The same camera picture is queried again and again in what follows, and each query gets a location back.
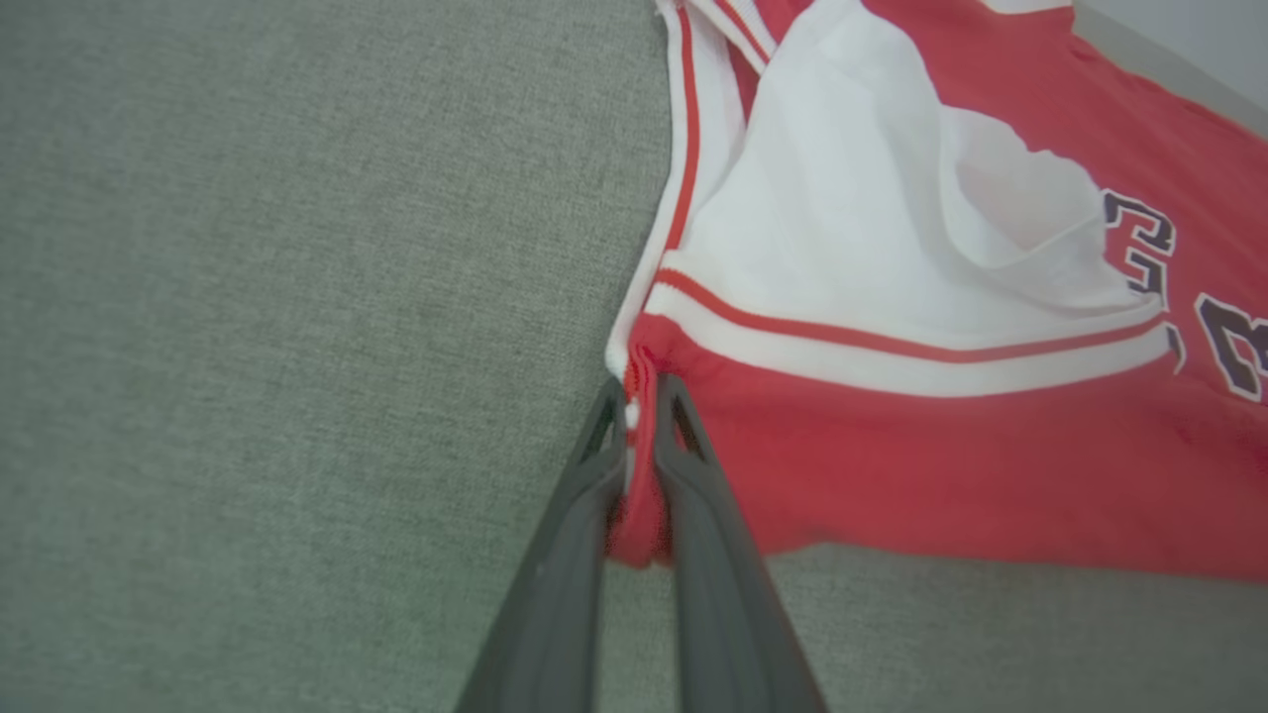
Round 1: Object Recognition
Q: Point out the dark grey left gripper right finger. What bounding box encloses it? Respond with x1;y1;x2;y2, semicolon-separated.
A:
652;372;829;713

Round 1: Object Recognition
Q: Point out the grey fabric sofa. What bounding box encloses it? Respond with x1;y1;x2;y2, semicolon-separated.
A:
0;0;1268;713

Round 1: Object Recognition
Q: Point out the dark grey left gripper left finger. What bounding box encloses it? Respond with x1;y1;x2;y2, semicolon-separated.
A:
454;374;630;713

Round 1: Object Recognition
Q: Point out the red white basketball jersey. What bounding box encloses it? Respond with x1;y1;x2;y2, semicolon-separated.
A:
604;0;1268;585

